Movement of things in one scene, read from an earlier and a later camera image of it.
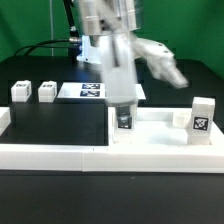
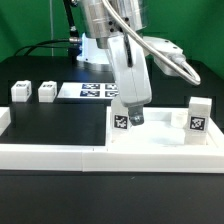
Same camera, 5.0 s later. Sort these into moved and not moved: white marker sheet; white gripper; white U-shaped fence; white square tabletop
Moved: white gripper
Not moved: white U-shaped fence; white marker sheet; white square tabletop
